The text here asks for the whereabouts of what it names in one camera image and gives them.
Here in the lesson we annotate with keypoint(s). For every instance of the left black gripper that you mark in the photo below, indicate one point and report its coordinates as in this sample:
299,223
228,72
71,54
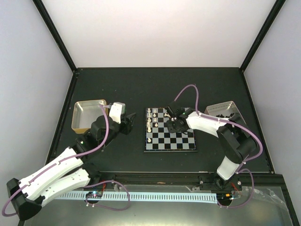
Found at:
127,125

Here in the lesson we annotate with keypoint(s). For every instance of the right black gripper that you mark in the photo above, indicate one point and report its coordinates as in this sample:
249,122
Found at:
171,130

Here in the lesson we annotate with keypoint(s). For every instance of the white queen chess piece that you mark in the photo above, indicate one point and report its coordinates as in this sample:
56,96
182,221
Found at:
148,124

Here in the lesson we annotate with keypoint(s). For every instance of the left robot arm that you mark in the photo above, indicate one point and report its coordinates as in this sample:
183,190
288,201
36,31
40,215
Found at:
72,169

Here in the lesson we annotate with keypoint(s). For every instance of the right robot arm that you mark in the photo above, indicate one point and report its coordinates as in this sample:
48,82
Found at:
237,141

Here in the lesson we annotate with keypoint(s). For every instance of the black chess pieces in tray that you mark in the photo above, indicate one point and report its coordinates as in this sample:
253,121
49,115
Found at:
225,116

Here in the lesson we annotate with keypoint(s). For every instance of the black and white chessboard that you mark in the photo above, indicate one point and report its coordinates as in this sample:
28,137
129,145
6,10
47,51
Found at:
164,142

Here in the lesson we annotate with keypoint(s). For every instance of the gold metal tray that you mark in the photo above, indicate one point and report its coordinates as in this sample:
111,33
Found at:
85,113

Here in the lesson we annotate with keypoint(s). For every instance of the pink metal tray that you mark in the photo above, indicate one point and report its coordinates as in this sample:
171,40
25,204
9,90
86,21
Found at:
224,108

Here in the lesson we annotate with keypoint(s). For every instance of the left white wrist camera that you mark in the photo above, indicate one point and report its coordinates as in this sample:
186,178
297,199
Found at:
116,111

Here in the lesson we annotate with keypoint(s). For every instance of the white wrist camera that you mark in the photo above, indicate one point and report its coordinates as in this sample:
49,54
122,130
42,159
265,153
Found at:
173,109
116,111

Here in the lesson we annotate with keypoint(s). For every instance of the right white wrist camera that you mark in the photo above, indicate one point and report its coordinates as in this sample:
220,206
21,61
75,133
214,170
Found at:
173,109

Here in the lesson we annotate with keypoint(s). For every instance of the light blue cable duct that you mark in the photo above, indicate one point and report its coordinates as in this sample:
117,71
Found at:
140,197

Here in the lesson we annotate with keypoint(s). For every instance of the black aluminium frame rail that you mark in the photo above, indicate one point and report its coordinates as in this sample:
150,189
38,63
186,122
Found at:
206,181

